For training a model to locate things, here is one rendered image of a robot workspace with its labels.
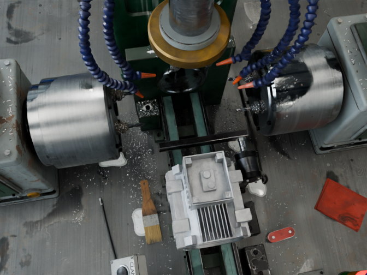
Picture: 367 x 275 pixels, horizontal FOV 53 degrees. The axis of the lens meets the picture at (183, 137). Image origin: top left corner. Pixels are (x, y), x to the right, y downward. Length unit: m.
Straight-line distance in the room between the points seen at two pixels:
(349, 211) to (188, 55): 0.79
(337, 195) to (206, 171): 0.56
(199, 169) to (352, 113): 0.45
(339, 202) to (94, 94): 0.84
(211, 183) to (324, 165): 0.56
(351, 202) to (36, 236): 1.00
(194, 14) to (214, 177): 0.39
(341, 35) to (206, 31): 0.46
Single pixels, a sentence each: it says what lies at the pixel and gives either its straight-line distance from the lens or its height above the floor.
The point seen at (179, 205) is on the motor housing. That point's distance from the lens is 0.94.
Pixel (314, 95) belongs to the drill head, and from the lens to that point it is 1.03.
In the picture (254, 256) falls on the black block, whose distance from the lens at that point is 1.15.
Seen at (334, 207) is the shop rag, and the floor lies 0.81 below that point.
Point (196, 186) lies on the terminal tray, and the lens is 0.90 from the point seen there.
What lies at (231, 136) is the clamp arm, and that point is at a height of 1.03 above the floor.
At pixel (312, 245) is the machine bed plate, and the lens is 1.27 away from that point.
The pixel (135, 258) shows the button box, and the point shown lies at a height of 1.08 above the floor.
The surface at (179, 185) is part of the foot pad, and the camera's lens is 0.94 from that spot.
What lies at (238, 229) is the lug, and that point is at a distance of 0.92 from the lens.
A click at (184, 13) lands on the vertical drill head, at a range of 0.74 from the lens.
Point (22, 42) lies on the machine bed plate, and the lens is 1.57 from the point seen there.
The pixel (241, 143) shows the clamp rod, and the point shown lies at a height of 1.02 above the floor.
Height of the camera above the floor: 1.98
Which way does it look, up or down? 68 degrees down
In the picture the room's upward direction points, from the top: 5 degrees clockwise
